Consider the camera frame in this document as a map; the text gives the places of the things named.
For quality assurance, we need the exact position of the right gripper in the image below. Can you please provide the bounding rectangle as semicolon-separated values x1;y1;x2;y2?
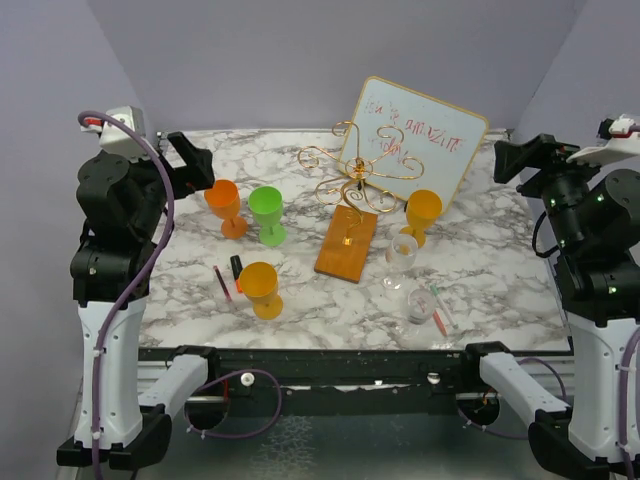
493;129;617;250

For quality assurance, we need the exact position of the yellow plastic wine glass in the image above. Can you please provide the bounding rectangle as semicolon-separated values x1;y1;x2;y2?
239;262;283;320
400;189;442;248

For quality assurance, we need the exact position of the clear wine glass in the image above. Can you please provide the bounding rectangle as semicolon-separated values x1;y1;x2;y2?
382;234;419;290
398;288;436;346

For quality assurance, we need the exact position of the clear wine glass front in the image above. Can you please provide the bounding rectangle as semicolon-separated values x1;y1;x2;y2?
398;288;436;346

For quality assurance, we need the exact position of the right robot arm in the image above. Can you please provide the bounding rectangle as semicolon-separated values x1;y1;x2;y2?
459;132;639;479

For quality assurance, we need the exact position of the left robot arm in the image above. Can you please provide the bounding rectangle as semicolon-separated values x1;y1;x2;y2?
56;151;221;471

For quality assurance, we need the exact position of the orange plastic wine glass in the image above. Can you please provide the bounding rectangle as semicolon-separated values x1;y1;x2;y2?
204;179;248;240

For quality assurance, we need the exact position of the green plastic wine glass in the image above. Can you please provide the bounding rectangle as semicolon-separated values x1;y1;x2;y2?
248;186;287;247

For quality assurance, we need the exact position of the yellow plastic wine glass front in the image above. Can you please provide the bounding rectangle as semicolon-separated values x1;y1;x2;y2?
239;262;283;320

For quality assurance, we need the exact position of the orange black highlighter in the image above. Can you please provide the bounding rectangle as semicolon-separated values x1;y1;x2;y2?
230;255;243;293

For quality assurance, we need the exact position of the dark red pen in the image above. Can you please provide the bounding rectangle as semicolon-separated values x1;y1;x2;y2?
213;265;233;303

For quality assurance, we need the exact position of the yellow framed whiteboard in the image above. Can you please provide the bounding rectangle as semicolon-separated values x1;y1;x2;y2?
340;76;489;211

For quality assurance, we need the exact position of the white green marker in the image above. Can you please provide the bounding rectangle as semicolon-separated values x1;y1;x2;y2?
430;284;459;329

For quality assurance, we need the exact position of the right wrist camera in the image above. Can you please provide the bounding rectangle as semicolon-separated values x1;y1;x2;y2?
566;114;639;167

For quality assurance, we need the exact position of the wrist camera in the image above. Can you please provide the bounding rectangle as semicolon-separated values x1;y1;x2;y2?
81;105;146;157
566;114;639;167

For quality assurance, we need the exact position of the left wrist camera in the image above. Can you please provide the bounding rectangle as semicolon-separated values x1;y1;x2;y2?
81;105;146;157

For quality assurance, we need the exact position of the gold wire wine glass rack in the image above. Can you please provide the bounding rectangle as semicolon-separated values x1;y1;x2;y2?
297;125;425;284

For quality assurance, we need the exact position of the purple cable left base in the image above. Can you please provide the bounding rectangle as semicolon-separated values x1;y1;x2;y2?
186;368;283;442

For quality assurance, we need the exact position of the black front rail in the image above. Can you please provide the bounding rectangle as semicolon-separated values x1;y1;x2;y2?
138;342;508;418

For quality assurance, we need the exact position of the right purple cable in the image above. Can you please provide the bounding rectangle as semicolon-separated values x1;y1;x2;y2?
615;327;640;480

